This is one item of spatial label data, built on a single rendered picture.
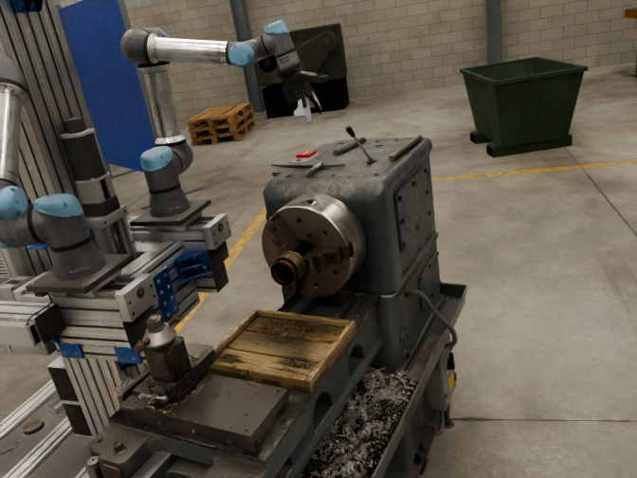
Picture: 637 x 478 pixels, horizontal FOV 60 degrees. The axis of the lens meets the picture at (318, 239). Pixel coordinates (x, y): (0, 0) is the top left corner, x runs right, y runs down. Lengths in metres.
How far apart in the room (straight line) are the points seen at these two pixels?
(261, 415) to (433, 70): 10.73
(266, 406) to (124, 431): 0.38
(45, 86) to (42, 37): 0.15
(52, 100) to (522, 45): 10.46
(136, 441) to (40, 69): 1.16
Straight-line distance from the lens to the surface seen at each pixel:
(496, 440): 2.60
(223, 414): 1.33
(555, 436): 2.64
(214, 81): 12.59
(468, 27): 11.66
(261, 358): 1.63
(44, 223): 1.74
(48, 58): 2.01
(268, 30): 2.02
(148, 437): 1.45
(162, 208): 2.11
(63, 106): 2.02
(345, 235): 1.66
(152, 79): 2.18
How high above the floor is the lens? 1.77
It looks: 22 degrees down
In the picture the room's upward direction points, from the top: 10 degrees counter-clockwise
